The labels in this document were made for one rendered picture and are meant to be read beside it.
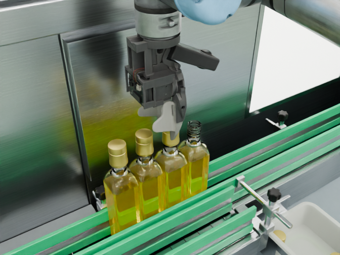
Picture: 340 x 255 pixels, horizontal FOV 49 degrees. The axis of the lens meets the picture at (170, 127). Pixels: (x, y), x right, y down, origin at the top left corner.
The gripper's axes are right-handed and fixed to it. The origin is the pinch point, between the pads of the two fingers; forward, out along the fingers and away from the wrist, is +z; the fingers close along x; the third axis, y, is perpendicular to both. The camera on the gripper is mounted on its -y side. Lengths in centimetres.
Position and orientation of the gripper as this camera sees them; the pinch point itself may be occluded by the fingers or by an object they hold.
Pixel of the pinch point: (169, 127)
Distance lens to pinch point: 74.1
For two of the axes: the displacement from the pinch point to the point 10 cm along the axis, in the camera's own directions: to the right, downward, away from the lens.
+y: -8.6, 3.0, -4.2
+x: 5.1, 5.0, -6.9
